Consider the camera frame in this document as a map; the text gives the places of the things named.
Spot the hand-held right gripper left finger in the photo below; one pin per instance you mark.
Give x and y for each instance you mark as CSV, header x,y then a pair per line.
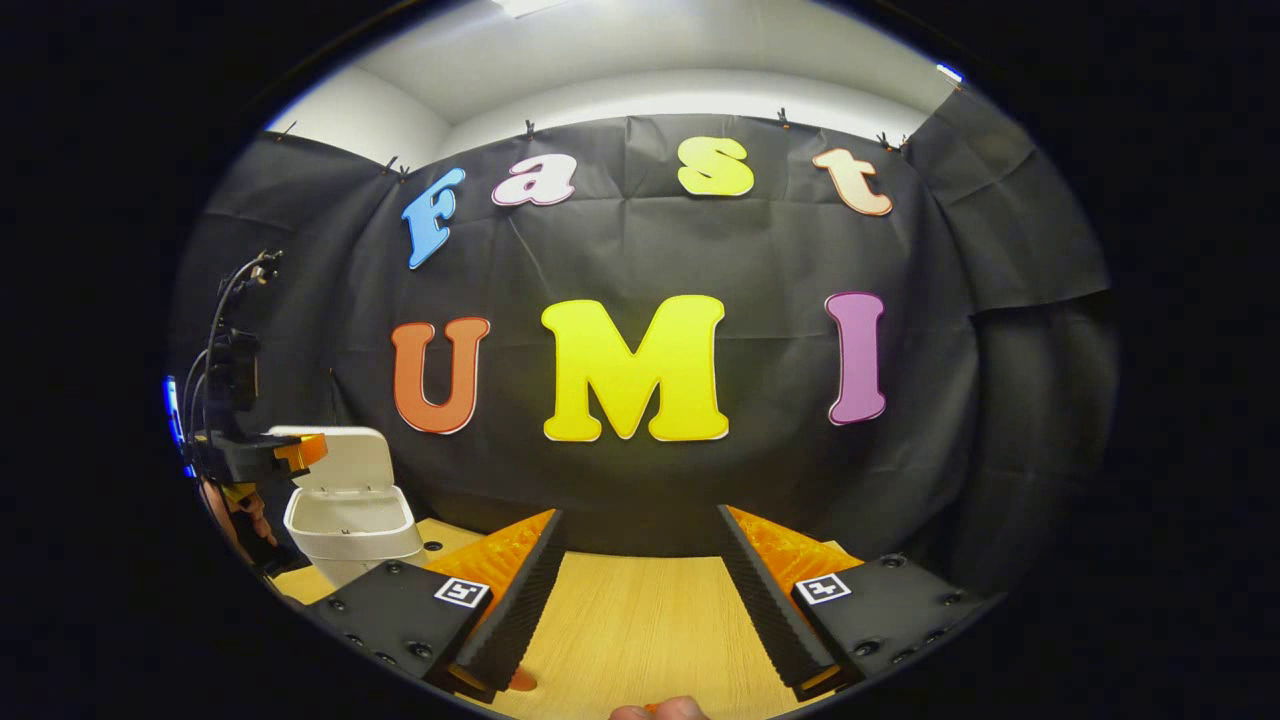
x,y
520,600

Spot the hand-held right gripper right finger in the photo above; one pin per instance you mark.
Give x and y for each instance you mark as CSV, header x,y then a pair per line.
x,y
770,610

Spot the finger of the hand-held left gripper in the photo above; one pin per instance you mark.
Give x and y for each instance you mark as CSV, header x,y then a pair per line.
x,y
265,455

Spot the white desktop garbage bin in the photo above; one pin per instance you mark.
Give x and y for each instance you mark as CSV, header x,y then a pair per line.
x,y
350,505

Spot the wooden desktop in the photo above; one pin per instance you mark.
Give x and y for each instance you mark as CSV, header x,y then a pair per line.
x,y
640,620

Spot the black backdrop cloth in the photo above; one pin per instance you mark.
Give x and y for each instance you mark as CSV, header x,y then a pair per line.
x,y
640,250

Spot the ceiling light strip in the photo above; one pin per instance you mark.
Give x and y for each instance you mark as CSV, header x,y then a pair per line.
x,y
949,72

